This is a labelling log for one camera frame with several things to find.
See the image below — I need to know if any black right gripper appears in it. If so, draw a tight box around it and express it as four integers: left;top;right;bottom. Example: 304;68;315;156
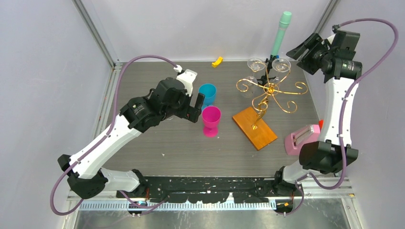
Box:
286;32;333;75

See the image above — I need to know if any pink plastic wine glass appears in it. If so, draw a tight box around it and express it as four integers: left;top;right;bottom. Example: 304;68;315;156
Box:
202;106;222;137

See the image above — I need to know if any blue plastic wine glass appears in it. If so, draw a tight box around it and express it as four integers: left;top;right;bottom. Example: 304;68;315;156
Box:
199;83;217;109

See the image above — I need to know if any clear wine glass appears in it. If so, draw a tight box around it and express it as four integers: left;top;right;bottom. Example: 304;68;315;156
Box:
238;58;266;98
269;58;291;84

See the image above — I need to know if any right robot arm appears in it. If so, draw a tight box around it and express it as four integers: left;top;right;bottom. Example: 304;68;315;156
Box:
272;31;363;196

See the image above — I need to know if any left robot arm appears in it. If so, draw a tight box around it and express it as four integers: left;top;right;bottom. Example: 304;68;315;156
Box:
58;73;204;199

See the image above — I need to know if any orange wooden rack base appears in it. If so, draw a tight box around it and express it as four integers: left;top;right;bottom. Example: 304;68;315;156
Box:
232;107;278;151

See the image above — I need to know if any mint green tube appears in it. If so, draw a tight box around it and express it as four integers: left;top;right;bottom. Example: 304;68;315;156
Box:
270;11;292;56

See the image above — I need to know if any yellow small block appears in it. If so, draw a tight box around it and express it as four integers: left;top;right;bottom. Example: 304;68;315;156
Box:
211;56;223;68

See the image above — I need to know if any red small object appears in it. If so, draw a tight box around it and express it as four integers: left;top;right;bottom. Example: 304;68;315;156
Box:
318;119;324;130

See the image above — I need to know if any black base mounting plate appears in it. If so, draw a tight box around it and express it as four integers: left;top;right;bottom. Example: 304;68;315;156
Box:
115;175;304;205

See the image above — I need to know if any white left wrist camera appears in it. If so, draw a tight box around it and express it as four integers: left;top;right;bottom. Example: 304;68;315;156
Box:
173;65;198;97

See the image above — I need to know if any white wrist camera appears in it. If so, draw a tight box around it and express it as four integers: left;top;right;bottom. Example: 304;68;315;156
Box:
173;65;198;97
325;24;361;51

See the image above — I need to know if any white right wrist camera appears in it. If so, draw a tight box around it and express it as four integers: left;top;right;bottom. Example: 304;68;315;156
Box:
325;24;361;51

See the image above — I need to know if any gold wire glass rack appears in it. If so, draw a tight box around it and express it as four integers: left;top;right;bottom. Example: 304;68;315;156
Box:
236;66;309;118

